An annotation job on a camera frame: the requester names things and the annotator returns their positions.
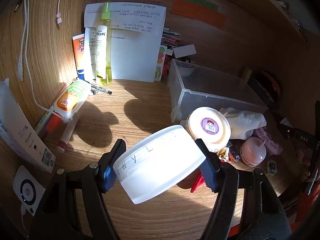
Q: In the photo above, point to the wooden shelf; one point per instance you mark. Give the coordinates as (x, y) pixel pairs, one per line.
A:
(280, 2)

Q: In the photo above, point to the white round plastic jar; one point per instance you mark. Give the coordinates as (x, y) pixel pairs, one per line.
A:
(160, 162)

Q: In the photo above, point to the white square charger pad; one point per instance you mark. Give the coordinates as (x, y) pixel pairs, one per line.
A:
(27, 190)

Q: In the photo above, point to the white bottle orange label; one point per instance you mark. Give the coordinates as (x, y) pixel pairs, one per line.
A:
(70, 100)

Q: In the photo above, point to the small gold trinket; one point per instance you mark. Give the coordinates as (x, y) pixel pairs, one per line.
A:
(222, 153)

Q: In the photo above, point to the yellow tube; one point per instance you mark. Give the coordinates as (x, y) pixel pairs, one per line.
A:
(246, 74)

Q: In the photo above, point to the cream round tub purple label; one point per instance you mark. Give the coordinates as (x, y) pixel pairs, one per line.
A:
(210, 127)

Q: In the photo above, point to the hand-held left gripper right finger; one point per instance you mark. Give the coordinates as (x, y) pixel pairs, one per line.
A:
(208, 176)

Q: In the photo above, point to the green paper note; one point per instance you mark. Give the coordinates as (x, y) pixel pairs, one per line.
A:
(197, 1)

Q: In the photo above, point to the pink round mini device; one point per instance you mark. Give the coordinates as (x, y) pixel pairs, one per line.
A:
(252, 152)

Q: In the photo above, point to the orange paper note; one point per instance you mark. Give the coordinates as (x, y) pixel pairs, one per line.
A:
(200, 15)

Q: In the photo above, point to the white cloth pouch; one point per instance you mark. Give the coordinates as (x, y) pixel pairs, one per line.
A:
(246, 125)

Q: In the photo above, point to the clear plastic storage bin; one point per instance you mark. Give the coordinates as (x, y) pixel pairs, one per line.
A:
(215, 90)

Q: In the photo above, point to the white cardboard box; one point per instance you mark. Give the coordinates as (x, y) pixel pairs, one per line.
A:
(20, 130)

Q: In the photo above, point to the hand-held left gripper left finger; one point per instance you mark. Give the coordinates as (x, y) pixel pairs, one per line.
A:
(108, 177)

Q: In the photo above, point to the small square green item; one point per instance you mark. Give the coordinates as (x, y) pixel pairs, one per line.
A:
(271, 167)

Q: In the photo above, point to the metal pen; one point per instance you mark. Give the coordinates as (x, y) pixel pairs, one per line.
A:
(102, 89)

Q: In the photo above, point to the red felt item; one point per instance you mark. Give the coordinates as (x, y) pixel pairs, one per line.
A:
(197, 183)

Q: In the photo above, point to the yellow spray bottle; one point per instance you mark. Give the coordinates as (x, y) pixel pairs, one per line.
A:
(103, 55)

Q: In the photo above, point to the stack of booklets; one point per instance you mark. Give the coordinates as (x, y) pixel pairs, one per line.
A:
(163, 55)

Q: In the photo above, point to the person's orange clothing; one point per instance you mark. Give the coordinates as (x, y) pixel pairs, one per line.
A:
(308, 210)

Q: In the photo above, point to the wooden desktop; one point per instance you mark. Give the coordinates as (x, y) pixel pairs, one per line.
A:
(140, 115)

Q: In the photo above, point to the orange marker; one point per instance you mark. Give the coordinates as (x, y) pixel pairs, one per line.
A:
(53, 124)

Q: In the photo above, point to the handwritten white paper sheet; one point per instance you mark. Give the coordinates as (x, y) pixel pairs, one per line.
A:
(140, 11)

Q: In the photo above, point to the white lip balm tube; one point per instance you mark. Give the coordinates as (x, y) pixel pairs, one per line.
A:
(67, 135)

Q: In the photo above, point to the person's right hand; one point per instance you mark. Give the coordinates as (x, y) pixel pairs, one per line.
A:
(303, 161)

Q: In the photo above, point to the black orange zip pouch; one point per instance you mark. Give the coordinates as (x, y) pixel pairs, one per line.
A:
(270, 85)

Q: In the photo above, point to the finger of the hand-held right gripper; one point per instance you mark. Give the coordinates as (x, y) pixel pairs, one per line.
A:
(287, 127)

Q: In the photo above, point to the small white card box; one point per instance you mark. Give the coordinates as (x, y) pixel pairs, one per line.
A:
(184, 51)

